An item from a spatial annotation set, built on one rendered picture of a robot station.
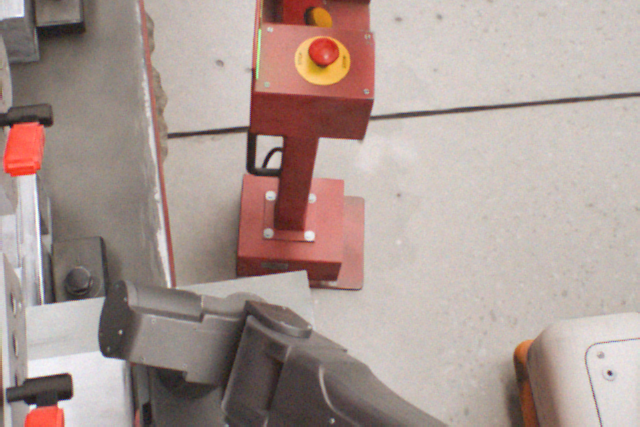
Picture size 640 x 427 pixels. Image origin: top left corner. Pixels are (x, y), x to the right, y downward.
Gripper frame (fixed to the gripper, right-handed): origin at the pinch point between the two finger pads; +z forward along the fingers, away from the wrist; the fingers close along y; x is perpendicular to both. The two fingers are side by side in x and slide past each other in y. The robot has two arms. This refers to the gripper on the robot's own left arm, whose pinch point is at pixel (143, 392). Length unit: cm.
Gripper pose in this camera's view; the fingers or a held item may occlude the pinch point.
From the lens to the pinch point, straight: 94.7
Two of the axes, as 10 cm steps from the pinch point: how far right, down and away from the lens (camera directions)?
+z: -5.3, 3.9, 7.5
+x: 8.4, 1.0, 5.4
